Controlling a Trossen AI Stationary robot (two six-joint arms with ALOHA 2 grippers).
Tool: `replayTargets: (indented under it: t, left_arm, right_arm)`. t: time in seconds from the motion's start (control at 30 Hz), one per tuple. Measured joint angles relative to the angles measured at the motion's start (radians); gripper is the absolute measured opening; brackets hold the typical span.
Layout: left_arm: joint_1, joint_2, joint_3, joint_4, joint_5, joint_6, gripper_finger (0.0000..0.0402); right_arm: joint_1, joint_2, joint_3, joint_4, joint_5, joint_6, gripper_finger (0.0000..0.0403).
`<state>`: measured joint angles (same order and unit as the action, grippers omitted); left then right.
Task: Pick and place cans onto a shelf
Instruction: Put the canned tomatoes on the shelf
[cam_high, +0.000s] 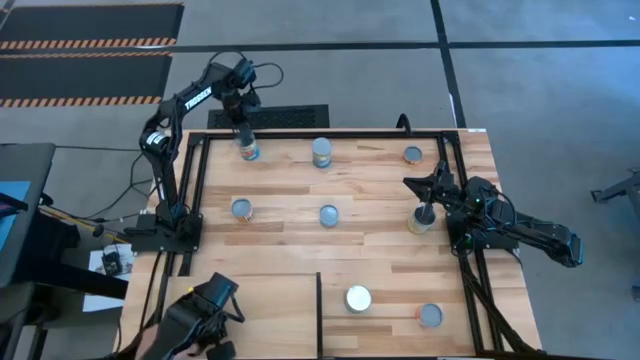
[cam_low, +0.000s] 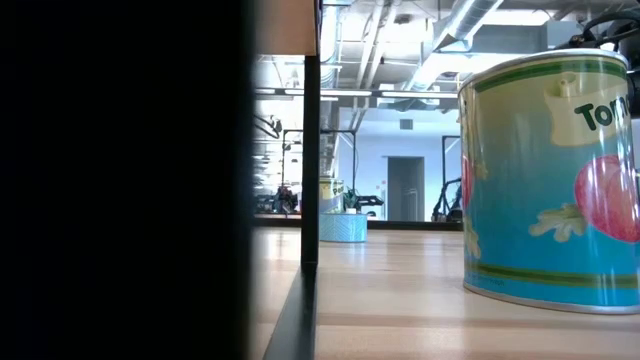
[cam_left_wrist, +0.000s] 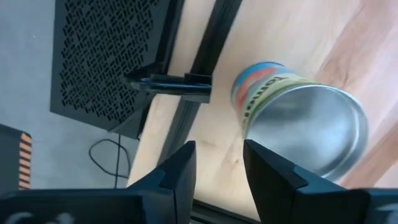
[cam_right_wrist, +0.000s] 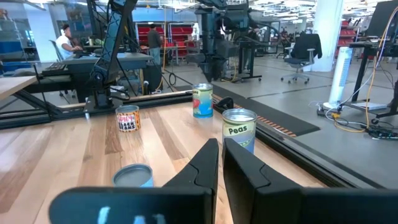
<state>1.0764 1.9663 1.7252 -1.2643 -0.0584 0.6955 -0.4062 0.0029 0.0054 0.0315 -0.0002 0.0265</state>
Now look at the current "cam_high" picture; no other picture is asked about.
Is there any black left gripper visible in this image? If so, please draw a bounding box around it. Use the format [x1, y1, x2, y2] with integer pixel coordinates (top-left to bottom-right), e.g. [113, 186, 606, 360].
[223, 84, 262, 146]

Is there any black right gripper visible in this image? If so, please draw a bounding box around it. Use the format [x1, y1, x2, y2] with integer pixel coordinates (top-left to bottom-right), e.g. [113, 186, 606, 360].
[402, 160, 469, 224]

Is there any yellow label can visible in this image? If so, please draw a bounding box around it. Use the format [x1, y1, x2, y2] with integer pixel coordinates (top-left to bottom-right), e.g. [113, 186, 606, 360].
[407, 204, 437, 236]

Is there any blue tomato label can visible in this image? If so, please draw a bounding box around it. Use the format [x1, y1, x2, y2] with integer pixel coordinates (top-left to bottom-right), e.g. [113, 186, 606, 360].
[238, 134, 261, 162]
[344, 284, 373, 315]

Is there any orange label can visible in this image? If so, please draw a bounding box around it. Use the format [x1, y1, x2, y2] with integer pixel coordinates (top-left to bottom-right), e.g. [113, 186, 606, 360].
[230, 198, 255, 225]

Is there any black floor vent grille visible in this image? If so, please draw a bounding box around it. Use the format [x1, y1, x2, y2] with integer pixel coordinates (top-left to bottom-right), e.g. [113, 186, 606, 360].
[207, 104, 331, 130]

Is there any tall blue label can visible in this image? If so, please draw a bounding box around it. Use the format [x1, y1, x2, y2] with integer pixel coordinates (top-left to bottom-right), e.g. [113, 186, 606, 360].
[311, 137, 334, 170]

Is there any short blue patterned can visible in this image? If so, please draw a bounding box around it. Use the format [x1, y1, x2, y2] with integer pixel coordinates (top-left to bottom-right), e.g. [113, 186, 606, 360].
[318, 204, 340, 229]

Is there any red label can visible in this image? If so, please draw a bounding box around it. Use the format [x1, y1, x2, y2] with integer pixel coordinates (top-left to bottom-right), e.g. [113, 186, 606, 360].
[415, 302, 445, 329]

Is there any black orange-striped floor mat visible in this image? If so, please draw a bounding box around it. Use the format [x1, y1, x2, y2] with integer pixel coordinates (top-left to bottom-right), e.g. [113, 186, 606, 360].
[0, 3, 185, 51]
[0, 52, 174, 109]

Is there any small black device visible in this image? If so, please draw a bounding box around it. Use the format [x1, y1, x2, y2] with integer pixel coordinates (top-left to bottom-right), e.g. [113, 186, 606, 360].
[101, 251, 123, 276]

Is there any white paper sheet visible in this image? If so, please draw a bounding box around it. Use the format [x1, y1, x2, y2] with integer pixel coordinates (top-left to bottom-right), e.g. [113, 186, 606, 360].
[82, 243, 136, 314]

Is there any black stand leg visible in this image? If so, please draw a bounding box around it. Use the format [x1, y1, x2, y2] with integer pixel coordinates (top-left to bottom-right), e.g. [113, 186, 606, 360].
[589, 167, 640, 221]

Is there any dark grey desk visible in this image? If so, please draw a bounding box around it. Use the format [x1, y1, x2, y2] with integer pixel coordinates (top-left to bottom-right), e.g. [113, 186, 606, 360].
[0, 143, 57, 291]

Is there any blue panel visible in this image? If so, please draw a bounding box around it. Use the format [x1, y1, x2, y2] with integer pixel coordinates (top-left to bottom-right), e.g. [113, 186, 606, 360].
[0, 180, 32, 251]

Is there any black aluminium table frame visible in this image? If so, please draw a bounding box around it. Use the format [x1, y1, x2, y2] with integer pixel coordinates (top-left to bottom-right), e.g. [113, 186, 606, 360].
[149, 128, 546, 360]

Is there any black floor cable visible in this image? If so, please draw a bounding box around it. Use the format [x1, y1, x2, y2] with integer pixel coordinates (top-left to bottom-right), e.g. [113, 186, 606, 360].
[54, 144, 166, 224]

